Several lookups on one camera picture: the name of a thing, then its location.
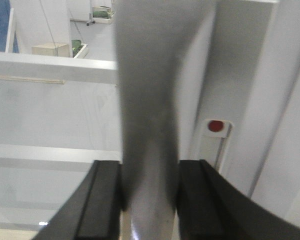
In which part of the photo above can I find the blue wall panel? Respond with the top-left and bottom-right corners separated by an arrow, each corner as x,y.
0,0 -> 19,53

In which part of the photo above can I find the distant wooden box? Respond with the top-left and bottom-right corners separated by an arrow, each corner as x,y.
31,42 -> 70,57

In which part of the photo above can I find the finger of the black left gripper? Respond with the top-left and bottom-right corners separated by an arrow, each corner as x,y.
177,160 -> 300,240
34,160 -> 121,240

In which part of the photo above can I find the silver door handle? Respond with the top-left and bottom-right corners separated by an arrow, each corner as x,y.
114,0 -> 216,240

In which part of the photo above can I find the red dot door lock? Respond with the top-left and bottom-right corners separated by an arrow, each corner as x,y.
199,118 -> 233,171

